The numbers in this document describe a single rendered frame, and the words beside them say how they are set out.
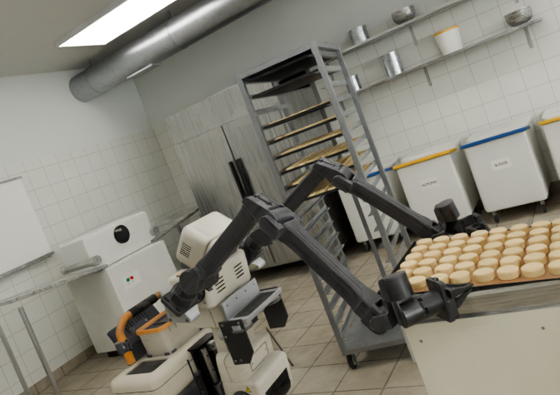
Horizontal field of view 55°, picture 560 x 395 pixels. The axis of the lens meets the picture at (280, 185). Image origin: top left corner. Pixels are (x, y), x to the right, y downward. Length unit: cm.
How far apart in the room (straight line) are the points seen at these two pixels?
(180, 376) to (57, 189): 429
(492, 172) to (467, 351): 356
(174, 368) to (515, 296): 122
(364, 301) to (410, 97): 445
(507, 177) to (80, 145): 450
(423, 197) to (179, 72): 347
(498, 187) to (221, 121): 275
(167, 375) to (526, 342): 120
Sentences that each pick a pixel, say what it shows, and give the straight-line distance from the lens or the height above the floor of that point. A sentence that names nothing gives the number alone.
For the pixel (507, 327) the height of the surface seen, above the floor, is 80.
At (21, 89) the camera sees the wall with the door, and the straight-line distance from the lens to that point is 636.
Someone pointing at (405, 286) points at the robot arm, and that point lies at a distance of 131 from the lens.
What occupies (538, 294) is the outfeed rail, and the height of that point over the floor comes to 87.
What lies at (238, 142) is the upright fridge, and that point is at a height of 150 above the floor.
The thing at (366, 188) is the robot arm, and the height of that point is 116.
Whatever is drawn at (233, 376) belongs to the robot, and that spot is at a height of 71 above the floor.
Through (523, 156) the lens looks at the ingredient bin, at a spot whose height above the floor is 53.
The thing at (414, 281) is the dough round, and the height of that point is 96.
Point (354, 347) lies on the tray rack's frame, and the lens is 322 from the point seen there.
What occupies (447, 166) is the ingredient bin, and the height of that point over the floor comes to 63.
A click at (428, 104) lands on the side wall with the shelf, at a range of 564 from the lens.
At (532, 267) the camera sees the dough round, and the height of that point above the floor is 94.
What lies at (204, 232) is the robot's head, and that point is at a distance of 185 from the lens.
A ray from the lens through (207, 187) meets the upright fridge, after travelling 585.
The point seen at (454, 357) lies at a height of 74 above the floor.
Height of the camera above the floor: 144
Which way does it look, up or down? 5 degrees down
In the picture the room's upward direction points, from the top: 21 degrees counter-clockwise
